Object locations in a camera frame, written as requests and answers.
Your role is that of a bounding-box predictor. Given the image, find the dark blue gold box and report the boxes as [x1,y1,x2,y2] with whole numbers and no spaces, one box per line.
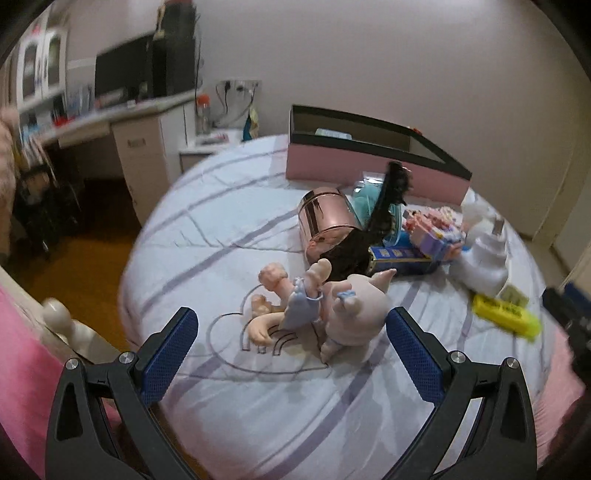
[368,244,439,276]

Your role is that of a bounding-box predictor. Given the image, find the large pink block model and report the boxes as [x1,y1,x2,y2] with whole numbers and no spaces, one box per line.
[410,225,465,264]

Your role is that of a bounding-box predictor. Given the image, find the white drawer cabinet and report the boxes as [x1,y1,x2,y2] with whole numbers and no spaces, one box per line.
[112,104,195,224]

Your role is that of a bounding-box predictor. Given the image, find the black monitor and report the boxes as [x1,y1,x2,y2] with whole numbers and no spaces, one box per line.
[95,34,153,100]

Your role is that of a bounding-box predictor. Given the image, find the white striped blanket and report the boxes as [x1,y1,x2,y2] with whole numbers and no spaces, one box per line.
[117,134,573,480]

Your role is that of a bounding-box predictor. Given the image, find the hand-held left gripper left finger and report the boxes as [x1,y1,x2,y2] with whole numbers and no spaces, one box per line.
[45,306,200,480]

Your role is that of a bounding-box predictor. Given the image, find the black wig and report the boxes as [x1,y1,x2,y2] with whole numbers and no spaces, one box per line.
[307,161,413,283]

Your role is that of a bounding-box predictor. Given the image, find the black chair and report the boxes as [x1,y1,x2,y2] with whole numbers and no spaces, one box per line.
[14,152,84,259]

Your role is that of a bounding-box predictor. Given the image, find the black computer tower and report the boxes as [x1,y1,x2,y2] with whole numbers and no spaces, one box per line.
[150,28,197,97]

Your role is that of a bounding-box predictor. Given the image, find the cream bedpost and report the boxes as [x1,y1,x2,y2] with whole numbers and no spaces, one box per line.
[41,298,122,370]

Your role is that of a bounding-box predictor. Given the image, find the black power cables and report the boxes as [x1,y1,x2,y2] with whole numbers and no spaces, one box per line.
[217,83,252,127]

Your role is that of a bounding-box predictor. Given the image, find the pink storage box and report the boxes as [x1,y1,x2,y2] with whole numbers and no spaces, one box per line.
[285,104,472,206]

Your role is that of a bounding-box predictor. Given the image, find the yellow box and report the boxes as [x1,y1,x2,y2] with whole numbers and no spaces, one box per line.
[472,294,543,341]

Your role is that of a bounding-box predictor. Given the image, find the rose gold metal can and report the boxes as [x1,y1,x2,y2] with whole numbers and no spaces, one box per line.
[297,187,363,259]

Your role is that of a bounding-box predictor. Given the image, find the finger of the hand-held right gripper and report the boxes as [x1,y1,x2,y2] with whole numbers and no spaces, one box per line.
[542,281,591,376]

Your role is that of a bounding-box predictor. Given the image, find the wall power outlet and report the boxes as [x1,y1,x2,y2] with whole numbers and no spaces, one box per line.
[217,79,262,97]

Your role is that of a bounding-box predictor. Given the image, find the white plug-in device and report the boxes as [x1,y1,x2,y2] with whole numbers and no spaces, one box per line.
[450,219,509,296]

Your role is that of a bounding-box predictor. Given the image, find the orange-capped clear bottle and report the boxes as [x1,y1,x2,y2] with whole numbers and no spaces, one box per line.
[196,95,212,136]

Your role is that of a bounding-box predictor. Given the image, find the teal figure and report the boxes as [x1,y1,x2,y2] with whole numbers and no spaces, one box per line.
[348,173,407,245]

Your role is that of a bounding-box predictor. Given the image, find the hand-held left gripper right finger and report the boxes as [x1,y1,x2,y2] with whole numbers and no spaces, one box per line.
[387,306,539,480]

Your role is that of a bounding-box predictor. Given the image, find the white door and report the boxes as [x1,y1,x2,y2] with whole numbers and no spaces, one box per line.
[522,134,591,296]

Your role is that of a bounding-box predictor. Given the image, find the white nightstand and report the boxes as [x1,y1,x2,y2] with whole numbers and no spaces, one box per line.
[179,129,245,174]

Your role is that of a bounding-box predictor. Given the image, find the white desk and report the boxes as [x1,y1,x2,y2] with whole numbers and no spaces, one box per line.
[18,90,199,227]

